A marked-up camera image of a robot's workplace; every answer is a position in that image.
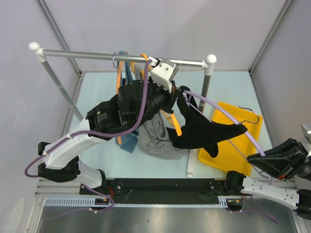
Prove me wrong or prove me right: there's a silver white clothes rack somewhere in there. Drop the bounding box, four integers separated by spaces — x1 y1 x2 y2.
28 41 217 177

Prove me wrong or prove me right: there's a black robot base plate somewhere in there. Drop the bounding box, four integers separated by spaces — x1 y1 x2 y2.
79 178 243 211

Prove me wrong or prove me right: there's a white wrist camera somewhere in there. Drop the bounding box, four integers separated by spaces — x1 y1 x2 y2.
151 58 179 93
301 123 311 143

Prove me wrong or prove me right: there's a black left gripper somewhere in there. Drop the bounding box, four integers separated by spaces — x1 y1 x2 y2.
131 75 182 129

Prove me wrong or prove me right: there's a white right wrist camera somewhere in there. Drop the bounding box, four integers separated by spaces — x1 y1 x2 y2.
301 123 311 143

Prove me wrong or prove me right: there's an orange plastic hanger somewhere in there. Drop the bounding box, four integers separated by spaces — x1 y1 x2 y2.
129 62 182 136

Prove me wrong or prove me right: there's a yellow plastic bin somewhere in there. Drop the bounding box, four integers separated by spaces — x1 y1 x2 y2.
198 102 262 176

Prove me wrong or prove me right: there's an orange hanger with metal hook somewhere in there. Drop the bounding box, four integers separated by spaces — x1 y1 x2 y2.
116 50 133 146

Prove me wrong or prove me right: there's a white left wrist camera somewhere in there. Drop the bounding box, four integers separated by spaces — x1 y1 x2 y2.
151 58 179 93

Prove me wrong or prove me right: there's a white slotted cable duct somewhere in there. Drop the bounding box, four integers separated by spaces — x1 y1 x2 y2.
45 196 243 208

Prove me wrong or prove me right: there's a black tank top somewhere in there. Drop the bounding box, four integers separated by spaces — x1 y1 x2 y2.
167 94 247 158

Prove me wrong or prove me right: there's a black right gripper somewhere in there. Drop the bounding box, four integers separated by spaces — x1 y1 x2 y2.
245 137 311 181

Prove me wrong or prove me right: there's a blue tank top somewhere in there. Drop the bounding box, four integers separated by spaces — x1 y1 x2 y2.
114 50 140 154

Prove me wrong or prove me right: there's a purple plastic hanger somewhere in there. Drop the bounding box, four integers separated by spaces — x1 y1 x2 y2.
182 89 276 186

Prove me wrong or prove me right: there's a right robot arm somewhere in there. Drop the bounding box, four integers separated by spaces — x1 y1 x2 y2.
224 138 311 220

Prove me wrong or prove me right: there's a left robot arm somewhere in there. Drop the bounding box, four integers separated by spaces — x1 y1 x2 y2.
38 78 182 194

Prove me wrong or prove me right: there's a grey tank top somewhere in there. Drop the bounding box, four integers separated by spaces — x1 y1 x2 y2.
133 63 189 160

